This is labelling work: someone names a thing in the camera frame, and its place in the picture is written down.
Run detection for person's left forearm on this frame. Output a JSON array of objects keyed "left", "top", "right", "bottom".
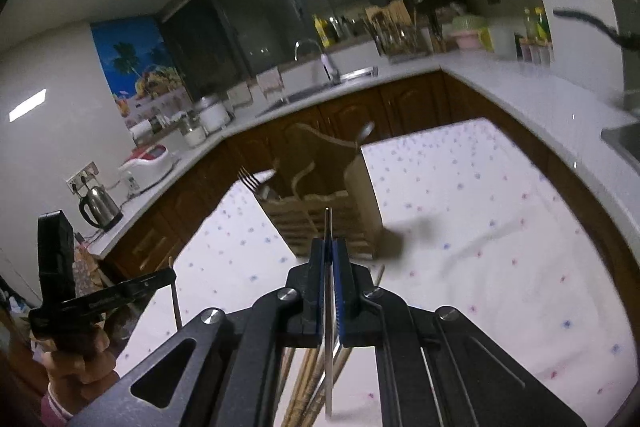
[{"left": 39, "top": 384, "right": 75, "bottom": 426}]

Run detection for green bottles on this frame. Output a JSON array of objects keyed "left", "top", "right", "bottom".
[{"left": 522, "top": 7, "right": 553, "bottom": 45}]

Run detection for steel basin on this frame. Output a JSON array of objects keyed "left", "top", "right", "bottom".
[{"left": 602, "top": 122, "right": 640, "bottom": 168}]

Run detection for thin metal utensil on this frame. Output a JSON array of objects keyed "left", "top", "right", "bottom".
[{"left": 322, "top": 207, "right": 337, "bottom": 418}]

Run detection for green and pink containers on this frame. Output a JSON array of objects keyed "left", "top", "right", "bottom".
[{"left": 450, "top": 16, "right": 493, "bottom": 52}]

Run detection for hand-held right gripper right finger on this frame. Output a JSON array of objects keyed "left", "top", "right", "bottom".
[{"left": 332, "top": 238, "right": 588, "bottom": 427}]

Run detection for wooden lower cabinets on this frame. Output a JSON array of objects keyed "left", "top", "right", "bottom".
[{"left": 102, "top": 71, "right": 640, "bottom": 323}]

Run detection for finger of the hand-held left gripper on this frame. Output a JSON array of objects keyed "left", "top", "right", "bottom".
[{"left": 124, "top": 268, "right": 179, "bottom": 304}]

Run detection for dark window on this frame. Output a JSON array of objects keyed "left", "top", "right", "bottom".
[{"left": 160, "top": 0, "right": 426, "bottom": 82}]

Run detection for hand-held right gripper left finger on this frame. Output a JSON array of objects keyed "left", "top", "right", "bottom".
[{"left": 65, "top": 238, "right": 328, "bottom": 427}]

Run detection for bundle of bamboo chopsticks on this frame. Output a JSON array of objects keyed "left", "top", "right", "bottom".
[{"left": 277, "top": 347, "right": 353, "bottom": 427}]

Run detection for beach wall poster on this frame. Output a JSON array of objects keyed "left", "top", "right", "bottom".
[{"left": 91, "top": 19, "right": 193, "bottom": 128}]

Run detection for steel electric kettle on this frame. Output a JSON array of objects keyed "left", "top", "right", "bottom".
[{"left": 78, "top": 185, "right": 124, "bottom": 230}]

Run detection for dish rack with utensils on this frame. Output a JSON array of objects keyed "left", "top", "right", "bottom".
[{"left": 362, "top": 0, "right": 436, "bottom": 58}]

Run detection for metal fork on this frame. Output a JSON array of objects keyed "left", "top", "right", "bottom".
[{"left": 237, "top": 167, "right": 273, "bottom": 200}]

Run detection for spice jar set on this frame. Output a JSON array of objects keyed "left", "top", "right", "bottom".
[{"left": 517, "top": 39, "right": 554, "bottom": 66}]

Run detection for kitchen faucet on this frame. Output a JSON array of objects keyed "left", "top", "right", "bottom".
[{"left": 294, "top": 39, "right": 342, "bottom": 84}]

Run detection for person's left hand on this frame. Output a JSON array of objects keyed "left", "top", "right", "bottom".
[{"left": 42, "top": 311, "right": 132, "bottom": 413}]

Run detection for white and red cooker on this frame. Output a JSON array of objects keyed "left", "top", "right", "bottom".
[{"left": 118, "top": 145, "right": 178, "bottom": 195}]

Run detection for black cable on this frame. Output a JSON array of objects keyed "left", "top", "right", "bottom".
[{"left": 552, "top": 7, "right": 640, "bottom": 52}]

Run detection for wooden utensil holder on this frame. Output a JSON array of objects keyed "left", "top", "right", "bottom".
[{"left": 255, "top": 123, "right": 386, "bottom": 260}]

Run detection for white plastic container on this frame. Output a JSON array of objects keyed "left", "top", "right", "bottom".
[{"left": 487, "top": 24, "right": 518, "bottom": 58}]

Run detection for white pot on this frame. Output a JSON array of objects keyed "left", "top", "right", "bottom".
[{"left": 195, "top": 96, "right": 233, "bottom": 132}]

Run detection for patterned cloth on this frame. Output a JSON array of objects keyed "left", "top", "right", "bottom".
[{"left": 75, "top": 247, "right": 102, "bottom": 294}]

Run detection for dotted white tablecloth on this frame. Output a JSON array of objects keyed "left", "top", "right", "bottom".
[{"left": 107, "top": 118, "right": 626, "bottom": 427}]

